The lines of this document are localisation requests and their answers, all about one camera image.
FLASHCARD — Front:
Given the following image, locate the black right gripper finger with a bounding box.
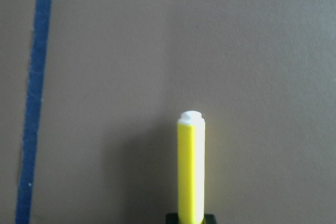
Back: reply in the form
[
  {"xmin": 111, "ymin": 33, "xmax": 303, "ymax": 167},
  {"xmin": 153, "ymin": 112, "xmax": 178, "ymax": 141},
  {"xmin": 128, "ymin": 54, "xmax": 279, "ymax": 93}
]
[{"xmin": 165, "ymin": 213, "xmax": 218, "ymax": 224}]

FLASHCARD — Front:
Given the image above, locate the yellow highlighter pen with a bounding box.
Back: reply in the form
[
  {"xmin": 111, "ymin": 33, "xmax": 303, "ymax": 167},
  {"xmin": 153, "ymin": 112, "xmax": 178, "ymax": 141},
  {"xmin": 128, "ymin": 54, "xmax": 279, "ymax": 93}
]
[{"xmin": 177, "ymin": 111, "xmax": 205, "ymax": 223}]

